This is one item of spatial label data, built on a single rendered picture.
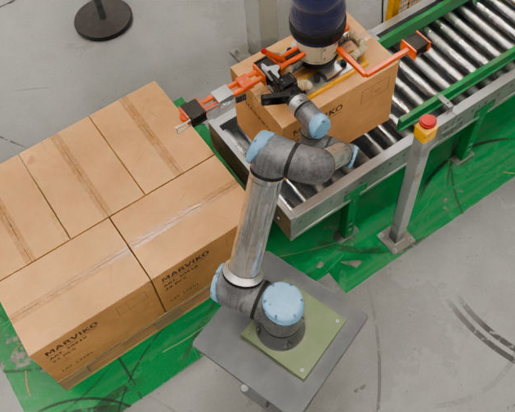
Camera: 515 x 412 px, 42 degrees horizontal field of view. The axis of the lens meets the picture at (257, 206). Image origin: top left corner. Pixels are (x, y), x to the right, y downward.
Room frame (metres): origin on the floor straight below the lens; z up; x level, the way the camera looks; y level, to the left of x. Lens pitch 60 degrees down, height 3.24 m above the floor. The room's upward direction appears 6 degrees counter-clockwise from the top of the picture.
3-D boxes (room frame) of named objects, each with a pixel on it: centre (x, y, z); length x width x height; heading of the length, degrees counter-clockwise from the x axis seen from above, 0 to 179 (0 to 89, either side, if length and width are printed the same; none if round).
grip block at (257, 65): (1.81, -0.09, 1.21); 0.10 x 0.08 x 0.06; 30
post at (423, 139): (1.61, -0.73, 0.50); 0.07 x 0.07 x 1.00; 30
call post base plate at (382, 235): (1.61, -0.73, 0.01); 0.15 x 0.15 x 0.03; 30
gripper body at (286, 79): (1.69, -0.17, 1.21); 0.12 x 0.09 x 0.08; 29
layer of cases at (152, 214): (1.69, 0.75, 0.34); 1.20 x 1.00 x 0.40; 120
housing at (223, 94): (1.71, 0.09, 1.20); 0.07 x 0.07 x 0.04; 30
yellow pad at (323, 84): (1.86, -0.36, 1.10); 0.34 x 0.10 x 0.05; 120
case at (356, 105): (1.93, -0.30, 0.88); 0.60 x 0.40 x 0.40; 118
